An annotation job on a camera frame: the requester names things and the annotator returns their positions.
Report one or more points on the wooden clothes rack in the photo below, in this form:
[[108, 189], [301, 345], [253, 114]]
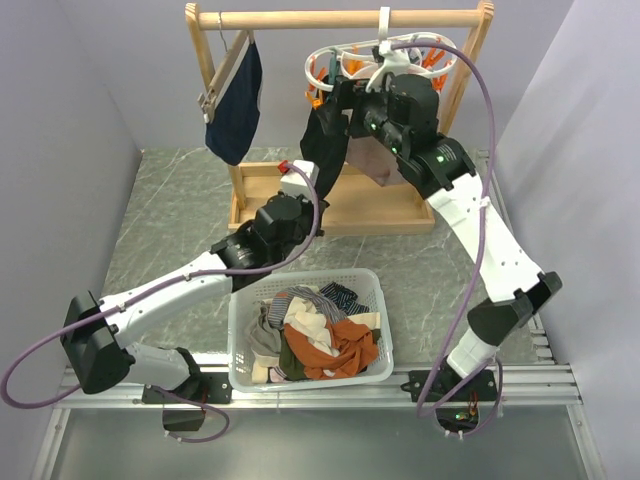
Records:
[[357, 205]]

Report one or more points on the white plastic laundry basket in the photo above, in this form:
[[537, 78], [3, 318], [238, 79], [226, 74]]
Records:
[[251, 373]]

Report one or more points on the cream white garment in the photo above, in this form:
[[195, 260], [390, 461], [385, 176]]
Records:
[[303, 317]]

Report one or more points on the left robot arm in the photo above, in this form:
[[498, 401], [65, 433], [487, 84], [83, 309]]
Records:
[[104, 347]]

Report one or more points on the navy blue underwear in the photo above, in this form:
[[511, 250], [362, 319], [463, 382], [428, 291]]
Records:
[[231, 132]]

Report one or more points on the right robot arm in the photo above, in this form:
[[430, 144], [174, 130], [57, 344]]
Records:
[[401, 116]]

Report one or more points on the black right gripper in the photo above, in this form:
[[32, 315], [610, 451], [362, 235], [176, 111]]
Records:
[[345, 98]]

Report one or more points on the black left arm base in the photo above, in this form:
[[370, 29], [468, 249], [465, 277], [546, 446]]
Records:
[[211, 388]]

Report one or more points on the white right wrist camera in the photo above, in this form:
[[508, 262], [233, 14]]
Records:
[[394, 61]]

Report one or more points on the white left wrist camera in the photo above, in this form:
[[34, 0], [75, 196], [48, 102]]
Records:
[[298, 178]]

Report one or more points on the pink beige underwear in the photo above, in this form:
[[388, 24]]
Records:
[[377, 157]]

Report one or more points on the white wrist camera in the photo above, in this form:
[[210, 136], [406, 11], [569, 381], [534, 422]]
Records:
[[298, 178], [394, 61]]

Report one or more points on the orange brown garment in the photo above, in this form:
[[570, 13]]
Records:
[[315, 349]]

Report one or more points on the grey garment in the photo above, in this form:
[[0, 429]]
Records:
[[264, 339]]

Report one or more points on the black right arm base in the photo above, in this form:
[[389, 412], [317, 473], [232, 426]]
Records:
[[465, 405]]

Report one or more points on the navy striped garment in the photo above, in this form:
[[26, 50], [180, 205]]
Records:
[[344, 298]]

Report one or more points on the black underwear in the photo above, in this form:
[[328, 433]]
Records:
[[328, 152]]

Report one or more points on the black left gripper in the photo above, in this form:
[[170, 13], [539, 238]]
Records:
[[309, 206]]

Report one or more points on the aluminium mounting rail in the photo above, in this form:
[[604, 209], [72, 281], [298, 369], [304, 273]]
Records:
[[523, 385]]

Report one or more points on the wooden clip hanger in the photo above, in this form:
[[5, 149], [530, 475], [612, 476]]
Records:
[[221, 79]]

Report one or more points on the white clip hanger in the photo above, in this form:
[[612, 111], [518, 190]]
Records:
[[416, 53]]

